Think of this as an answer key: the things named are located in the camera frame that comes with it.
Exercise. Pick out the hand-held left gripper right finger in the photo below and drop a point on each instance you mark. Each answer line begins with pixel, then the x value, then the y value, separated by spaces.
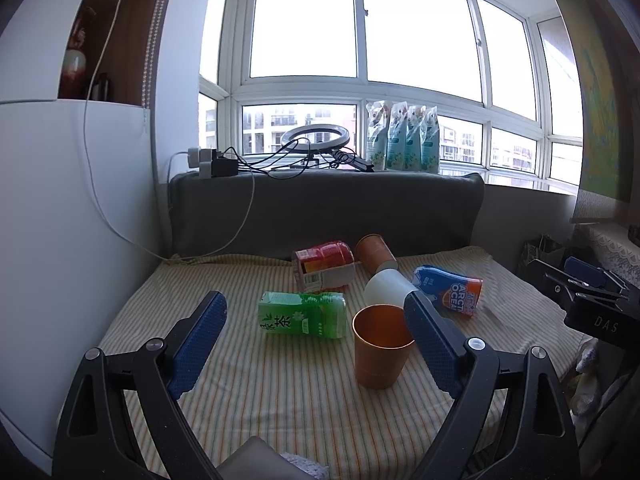
pixel 430 345

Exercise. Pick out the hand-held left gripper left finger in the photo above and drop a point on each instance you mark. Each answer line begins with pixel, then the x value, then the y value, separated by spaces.
pixel 200 342

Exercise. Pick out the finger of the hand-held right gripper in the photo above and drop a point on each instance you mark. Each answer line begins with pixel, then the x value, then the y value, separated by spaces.
pixel 550 277
pixel 585 269

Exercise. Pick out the copper orange cup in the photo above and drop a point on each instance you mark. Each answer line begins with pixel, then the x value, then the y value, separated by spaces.
pixel 380 365

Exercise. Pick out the white cup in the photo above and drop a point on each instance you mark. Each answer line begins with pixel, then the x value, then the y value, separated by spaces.
pixel 387 287

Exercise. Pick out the brown paper cup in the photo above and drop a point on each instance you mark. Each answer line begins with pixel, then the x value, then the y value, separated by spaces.
pixel 377 252

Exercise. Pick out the green gift bag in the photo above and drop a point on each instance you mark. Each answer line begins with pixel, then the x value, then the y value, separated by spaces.
pixel 542 255

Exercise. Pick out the white lace cloth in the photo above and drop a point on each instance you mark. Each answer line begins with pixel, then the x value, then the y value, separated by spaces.
pixel 612 247

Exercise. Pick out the blue and orange drink bottle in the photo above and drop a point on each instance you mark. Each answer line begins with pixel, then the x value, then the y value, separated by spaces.
pixel 450 290

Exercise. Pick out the striped bed sheet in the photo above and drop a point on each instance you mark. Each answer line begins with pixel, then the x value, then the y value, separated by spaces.
pixel 280 395

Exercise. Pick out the green tea drink pack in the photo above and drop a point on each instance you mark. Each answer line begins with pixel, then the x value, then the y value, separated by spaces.
pixel 305 315

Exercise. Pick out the red drink pack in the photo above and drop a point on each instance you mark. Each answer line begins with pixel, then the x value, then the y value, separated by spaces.
pixel 325 262

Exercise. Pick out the grey cushion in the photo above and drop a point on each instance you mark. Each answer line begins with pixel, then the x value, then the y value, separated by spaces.
pixel 325 210

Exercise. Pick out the white cabinet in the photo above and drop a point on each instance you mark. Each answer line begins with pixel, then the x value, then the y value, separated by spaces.
pixel 75 220

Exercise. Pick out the power strip with chargers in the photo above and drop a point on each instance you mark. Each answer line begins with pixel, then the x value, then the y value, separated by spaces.
pixel 212 162

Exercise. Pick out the floral refill pouch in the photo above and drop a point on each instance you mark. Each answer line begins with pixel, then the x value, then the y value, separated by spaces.
pixel 398 135
pixel 415 137
pixel 377 135
pixel 431 140

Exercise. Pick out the dark bottles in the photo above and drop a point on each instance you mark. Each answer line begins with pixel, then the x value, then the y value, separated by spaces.
pixel 101 87

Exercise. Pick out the red and white vase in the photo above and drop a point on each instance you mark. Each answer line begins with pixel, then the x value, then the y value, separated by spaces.
pixel 75 67

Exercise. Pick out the white framed window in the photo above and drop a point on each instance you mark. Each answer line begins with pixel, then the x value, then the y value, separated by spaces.
pixel 350 35

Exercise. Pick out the wall map poster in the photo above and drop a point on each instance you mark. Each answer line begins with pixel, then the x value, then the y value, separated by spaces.
pixel 605 110

